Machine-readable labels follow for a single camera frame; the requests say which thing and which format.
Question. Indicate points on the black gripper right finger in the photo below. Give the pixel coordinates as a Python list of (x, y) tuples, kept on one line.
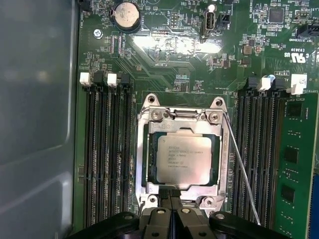
[(192, 224)]

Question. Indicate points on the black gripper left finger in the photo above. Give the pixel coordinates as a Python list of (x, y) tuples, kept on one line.
[(149, 224)]

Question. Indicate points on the silver CPU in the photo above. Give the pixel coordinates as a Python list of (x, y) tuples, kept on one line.
[(184, 161)]

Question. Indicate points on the metal locking lever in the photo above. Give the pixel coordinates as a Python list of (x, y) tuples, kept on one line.
[(141, 112), (242, 171)]

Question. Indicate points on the CPU socket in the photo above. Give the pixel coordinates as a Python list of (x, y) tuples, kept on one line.
[(226, 159)]

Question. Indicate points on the green RAM stick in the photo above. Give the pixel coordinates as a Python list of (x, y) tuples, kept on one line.
[(296, 149)]

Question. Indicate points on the green motherboard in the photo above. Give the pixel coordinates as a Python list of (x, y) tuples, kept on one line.
[(189, 62)]

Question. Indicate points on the black PC case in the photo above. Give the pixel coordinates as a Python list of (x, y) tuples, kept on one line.
[(37, 99)]

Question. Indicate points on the silver board screw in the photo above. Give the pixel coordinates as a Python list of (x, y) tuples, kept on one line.
[(98, 34)]

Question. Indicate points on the metal USB port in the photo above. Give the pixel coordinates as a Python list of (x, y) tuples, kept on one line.
[(209, 23)]

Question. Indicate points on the silver coin battery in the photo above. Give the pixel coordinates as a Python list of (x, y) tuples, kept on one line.
[(125, 16)]

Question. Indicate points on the black square chip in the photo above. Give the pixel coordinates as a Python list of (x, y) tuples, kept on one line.
[(276, 15)]

